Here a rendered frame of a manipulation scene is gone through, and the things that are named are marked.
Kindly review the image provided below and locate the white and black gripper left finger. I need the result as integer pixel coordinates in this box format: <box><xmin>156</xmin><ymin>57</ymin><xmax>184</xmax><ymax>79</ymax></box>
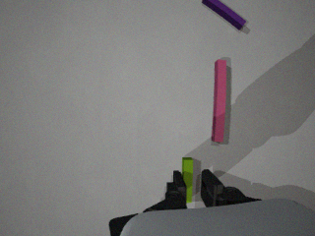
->
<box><xmin>109</xmin><ymin>171</ymin><xmax>187</xmax><ymax>236</ymax></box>

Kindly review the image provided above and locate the pink rod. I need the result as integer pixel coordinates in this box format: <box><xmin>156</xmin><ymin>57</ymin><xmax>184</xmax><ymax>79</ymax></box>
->
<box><xmin>211</xmin><ymin>59</ymin><xmax>226</xmax><ymax>142</ymax></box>

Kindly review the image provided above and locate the purple rod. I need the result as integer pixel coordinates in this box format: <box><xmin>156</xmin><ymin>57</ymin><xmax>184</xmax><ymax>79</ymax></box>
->
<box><xmin>202</xmin><ymin>0</ymin><xmax>246</xmax><ymax>30</ymax></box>

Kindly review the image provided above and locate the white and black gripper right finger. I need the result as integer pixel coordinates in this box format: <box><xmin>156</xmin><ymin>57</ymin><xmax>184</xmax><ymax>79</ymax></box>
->
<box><xmin>201</xmin><ymin>169</ymin><xmax>262</xmax><ymax>207</ymax></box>

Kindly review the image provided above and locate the lime green rod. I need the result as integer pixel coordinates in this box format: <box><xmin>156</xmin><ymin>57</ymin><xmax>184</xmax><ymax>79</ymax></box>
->
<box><xmin>182</xmin><ymin>157</ymin><xmax>193</xmax><ymax>203</ymax></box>

